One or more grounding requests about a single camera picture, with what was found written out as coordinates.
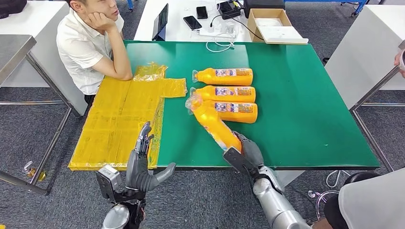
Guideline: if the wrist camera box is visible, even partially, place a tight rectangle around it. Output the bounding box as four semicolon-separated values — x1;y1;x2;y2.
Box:
95;164;122;203
223;146;260;178

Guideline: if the orange detergent bottle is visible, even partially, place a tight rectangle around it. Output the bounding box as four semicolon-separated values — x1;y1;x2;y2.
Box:
185;94;244;153
190;85;256;104
192;67;254;86
202;100;258;124

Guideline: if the dark tablet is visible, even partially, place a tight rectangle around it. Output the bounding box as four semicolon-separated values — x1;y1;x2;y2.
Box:
151;3;169;42

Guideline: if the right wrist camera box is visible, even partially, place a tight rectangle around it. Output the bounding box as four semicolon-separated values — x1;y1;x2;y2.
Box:
223;146;260;178

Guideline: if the black charger device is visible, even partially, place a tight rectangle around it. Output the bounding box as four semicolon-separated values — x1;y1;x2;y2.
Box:
218;0;244;20

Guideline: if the blue metal frame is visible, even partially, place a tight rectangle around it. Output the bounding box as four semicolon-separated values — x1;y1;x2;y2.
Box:
285;0;369;16

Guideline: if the green table mat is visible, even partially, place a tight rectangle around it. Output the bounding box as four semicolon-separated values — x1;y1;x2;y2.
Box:
124;40;381;171

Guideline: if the yellow taped cardboard sheet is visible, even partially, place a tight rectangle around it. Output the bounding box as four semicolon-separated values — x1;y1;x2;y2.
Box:
68;62;188;172

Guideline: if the white box lid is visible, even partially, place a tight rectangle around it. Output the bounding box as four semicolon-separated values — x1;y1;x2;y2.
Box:
257;26;309;44

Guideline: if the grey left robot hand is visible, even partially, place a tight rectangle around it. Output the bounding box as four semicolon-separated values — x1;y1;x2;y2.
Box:
125;121;177;193

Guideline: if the white table leg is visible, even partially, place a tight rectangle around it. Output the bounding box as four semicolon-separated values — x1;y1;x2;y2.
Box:
275;170;306;187

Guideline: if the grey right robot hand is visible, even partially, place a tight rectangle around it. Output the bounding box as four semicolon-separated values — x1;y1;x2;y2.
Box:
232;131;265;171

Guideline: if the black smartphone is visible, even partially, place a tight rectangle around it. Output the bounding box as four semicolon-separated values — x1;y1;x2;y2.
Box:
182;15;203;31
196;5;209;20

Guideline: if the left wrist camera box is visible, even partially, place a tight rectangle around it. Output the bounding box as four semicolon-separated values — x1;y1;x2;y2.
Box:
95;164;122;203

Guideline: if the person's right hand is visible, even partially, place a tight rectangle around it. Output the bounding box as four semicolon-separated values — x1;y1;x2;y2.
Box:
85;12;118;32

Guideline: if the person's hand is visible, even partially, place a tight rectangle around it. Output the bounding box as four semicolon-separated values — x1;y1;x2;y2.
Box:
394;52;405;78

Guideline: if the white floor cable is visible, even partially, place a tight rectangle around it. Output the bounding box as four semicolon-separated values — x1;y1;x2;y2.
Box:
326;170;352;188

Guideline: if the yellow floor hook item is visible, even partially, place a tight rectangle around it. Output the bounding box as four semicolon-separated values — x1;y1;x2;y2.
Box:
22;160;48;182

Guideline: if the black stool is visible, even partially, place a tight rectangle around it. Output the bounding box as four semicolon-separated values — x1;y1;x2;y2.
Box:
308;171;380;222

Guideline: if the black bag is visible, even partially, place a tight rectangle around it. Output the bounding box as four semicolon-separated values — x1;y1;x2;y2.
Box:
0;0;28;20

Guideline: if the white desk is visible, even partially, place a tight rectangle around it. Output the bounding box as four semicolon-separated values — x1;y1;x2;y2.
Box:
133;0;254;42

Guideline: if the black cable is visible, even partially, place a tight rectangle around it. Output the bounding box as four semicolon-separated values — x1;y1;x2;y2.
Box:
210;14;265;41

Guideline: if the open cardboard box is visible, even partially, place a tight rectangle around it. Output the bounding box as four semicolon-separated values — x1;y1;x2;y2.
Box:
247;8;309;45

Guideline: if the white padded packet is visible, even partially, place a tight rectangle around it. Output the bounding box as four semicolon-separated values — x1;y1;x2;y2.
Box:
256;18;284;28

